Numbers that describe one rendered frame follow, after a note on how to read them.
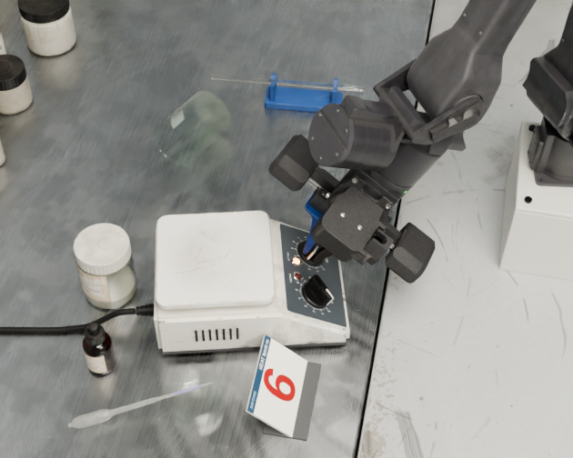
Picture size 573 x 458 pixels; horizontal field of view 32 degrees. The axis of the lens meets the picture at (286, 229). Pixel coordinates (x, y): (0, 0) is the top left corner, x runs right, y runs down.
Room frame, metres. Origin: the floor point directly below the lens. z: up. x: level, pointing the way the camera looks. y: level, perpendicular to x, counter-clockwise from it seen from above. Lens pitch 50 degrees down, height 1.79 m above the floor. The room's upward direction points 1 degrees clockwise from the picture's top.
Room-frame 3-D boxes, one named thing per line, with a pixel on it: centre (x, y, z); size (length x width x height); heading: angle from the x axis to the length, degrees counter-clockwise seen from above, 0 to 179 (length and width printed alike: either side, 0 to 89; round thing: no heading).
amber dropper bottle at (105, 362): (0.57, 0.19, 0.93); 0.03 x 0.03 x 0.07
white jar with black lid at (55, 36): (1.09, 0.33, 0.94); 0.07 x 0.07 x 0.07
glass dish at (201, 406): (0.52, 0.09, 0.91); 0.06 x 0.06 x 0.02
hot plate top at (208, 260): (0.65, 0.07, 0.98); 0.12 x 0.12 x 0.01; 5
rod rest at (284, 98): (0.97, -0.02, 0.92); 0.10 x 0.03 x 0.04; 84
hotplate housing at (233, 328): (0.65, 0.05, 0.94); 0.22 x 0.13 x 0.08; 95
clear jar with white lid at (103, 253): (0.67, 0.19, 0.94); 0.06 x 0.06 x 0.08
